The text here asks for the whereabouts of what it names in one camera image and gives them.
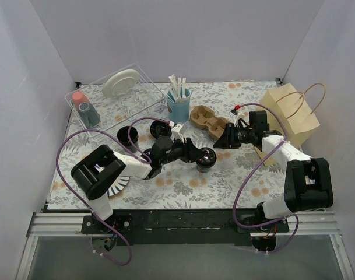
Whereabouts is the black plastic cup lid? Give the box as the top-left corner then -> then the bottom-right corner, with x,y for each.
196,147 -> 217,168

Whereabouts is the dark paper coffee cup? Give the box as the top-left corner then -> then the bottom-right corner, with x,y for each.
196,164 -> 210,173

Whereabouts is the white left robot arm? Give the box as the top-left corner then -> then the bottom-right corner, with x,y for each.
71,136 -> 205,233

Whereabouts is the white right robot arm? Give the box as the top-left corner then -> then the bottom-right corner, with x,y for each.
213,111 -> 333,232

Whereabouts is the brown paper takeout bag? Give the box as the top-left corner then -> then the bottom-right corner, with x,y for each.
260,83 -> 320,148

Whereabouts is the floral patterned table mat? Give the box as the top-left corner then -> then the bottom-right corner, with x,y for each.
47,81 -> 285,211

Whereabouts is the brown pulp cup carrier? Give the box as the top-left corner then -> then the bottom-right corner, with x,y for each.
190,105 -> 230,140

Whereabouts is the blue cylindrical holder cup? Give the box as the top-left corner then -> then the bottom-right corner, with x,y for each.
167,89 -> 191,123

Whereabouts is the white wrapped straw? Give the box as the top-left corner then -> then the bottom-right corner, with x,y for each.
177,78 -> 182,99
168,74 -> 180,101
181,77 -> 187,99

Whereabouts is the blue striped white plate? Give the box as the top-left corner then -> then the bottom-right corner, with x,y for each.
107,176 -> 130,197

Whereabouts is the white ceramic plate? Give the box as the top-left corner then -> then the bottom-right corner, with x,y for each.
102,69 -> 139,98

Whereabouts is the teal plastic cup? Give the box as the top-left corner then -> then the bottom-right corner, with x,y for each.
78,102 -> 100,129

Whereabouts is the pink plastic cup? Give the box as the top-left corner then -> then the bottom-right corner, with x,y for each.
72,91 -> 90,112

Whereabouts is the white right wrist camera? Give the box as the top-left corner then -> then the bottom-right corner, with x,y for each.
230,105 -> 248,128

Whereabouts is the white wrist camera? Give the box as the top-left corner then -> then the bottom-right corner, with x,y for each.
230,105 -> 248,128
168,121 -> 188,143

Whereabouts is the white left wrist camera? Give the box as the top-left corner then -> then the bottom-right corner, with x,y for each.
168,121 -> 188,143

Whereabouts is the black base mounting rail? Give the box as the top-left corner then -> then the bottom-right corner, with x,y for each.
80,208 -> 289,246

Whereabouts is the clear wire dish rack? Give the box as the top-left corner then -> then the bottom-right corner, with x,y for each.
65,64 -> 167,141

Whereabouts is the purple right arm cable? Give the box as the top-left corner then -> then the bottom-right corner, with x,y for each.
233,102 -> 300,254

